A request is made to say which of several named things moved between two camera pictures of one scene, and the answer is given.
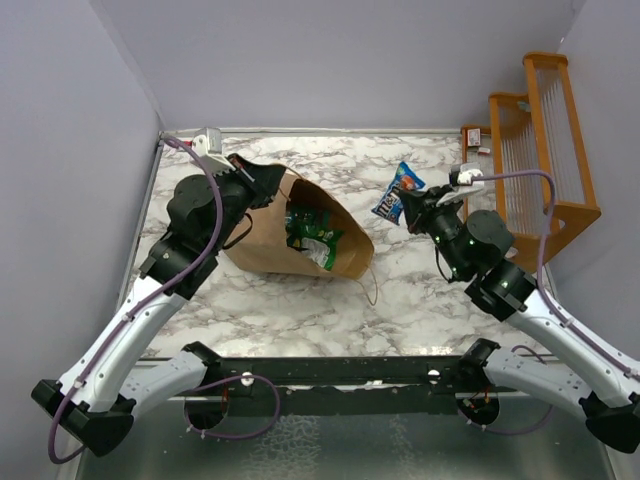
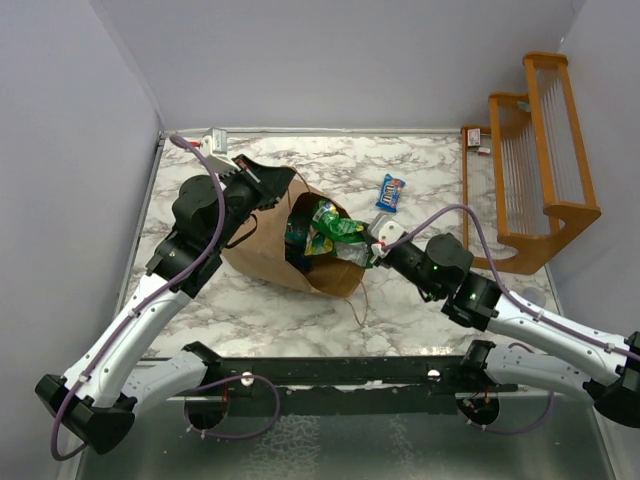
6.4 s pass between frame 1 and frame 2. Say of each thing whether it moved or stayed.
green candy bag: moved
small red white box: stayed
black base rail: stayed
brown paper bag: moved
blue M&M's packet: moved
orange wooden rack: stayed
